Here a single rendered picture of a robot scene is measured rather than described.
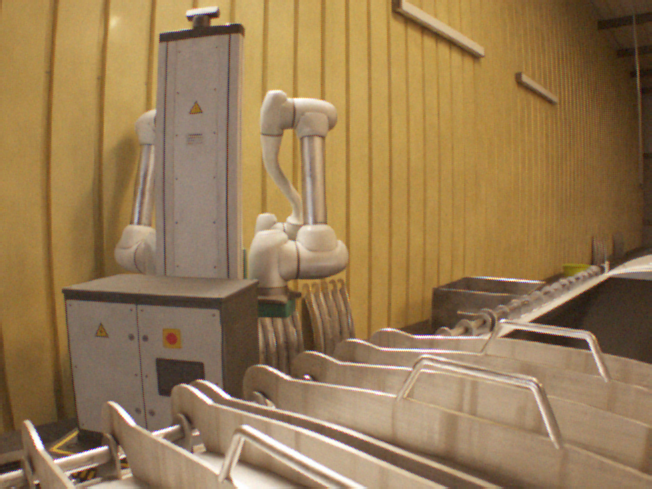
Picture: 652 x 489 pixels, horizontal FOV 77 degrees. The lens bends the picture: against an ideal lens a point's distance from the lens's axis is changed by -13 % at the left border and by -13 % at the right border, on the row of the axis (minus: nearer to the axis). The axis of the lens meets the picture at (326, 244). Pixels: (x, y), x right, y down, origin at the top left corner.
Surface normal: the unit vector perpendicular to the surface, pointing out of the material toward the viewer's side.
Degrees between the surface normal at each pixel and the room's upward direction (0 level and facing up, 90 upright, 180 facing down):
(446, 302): 90
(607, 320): 97
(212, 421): 90
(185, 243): 90
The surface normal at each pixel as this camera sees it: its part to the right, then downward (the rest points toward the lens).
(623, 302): -0.47, 0.30
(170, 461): -0.70, 0.05
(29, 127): 0.71, 0.05
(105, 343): -0.15, 0.07
